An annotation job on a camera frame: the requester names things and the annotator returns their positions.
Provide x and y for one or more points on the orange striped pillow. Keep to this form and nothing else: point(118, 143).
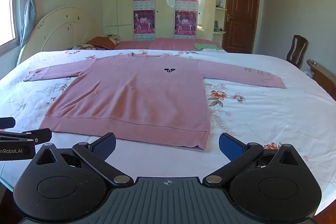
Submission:
point(101, 42)

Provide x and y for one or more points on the brown wooden door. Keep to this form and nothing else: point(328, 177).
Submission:
point(241, 14)

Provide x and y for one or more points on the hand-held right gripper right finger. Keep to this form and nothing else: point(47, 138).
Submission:
point(231, 147)

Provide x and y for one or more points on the white floral blanket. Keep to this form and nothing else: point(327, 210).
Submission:
point(262, 121)

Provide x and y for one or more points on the pink sweater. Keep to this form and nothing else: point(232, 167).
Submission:
point(131, 98)

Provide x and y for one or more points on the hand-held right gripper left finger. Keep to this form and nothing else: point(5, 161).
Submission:
point(104, 147)

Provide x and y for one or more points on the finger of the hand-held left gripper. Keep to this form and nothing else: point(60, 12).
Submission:
point(39, 134)
point(6, 123)

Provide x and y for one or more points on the floral patterned pillow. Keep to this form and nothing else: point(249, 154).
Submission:
point(84, 47)

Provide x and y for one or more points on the green folded cloth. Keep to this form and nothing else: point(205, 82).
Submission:
point(206, 46)

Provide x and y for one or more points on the wooden bedside cabinet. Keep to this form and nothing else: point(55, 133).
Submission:
point(324, 77)

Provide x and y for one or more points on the pink checked bedspread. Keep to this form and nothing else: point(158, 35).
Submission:
point(168, 44)

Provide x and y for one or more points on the window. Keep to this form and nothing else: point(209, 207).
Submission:
point(6, 3)

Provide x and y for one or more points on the dark wooden chair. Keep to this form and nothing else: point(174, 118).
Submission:
point(298, 49)

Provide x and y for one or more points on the cream bed headboard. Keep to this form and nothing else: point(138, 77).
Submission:
point(60, 29)

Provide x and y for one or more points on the cream corner shelves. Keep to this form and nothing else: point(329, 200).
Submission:
point(221, 8)

